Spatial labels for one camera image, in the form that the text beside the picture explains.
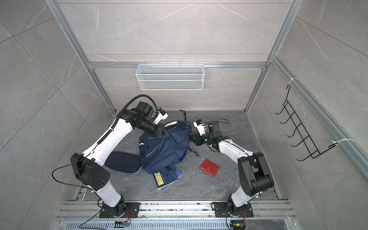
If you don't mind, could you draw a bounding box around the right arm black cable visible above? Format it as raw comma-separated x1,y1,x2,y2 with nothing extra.
206,118,230,126

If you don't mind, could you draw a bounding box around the black wire hook rack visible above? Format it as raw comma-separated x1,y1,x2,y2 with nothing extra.
275,84,337,162

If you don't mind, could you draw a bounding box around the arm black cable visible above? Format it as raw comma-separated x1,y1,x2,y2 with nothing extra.
51,94,158,190
206,118,230,126

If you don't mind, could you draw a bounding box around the navy blue pencil case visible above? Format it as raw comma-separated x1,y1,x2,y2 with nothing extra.
104,151,142,174

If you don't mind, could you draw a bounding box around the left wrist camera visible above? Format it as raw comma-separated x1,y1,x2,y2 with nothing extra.
153,109,168,125

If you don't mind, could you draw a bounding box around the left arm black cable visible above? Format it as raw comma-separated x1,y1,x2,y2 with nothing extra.
51,94,158,190

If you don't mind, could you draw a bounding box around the red leather wallet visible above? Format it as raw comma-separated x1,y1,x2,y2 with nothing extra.
199,159,219,178

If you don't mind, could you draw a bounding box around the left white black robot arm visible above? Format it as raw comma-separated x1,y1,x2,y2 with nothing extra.
71,108,169,208

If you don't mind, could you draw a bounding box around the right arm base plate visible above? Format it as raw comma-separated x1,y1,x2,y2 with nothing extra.
211,200,254,218

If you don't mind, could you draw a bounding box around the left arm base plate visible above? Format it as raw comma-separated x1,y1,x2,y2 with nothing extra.
99,202,140,218

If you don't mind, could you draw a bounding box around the dark blue yellow-label book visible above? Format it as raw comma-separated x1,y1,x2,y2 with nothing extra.
152,166,177,190

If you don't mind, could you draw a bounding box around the navy blue backpack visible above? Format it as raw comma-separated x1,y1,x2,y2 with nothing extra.
139,112,192,174

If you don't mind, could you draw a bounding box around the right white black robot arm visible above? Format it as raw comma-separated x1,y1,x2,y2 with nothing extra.
190,133,275,217

